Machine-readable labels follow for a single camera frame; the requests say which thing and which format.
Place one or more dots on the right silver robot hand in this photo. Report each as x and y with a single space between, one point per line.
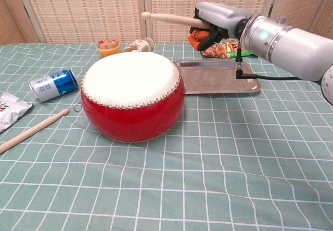
223 16

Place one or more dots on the wooden drumstick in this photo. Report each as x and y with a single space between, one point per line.
33 130
171 19

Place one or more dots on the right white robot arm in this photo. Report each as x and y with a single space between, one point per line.
291 51

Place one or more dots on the silver metal tray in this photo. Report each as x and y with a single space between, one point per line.
208 75

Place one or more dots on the red drum white skin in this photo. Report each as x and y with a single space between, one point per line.
130 116

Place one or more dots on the green orange snack bag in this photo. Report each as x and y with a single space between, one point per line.
221 52

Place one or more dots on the yellow tea bottle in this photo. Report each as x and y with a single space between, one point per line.
138 46

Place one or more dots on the orange fruit jelly cup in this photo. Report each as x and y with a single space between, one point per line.
108 49

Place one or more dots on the bamboo folding screen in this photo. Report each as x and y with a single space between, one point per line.
78 12

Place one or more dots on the green checked tablecloth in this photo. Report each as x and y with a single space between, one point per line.
182 189

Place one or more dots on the blue white drink can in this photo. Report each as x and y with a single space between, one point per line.
57 84

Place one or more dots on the white snack bag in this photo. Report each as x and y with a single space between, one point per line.
10 111

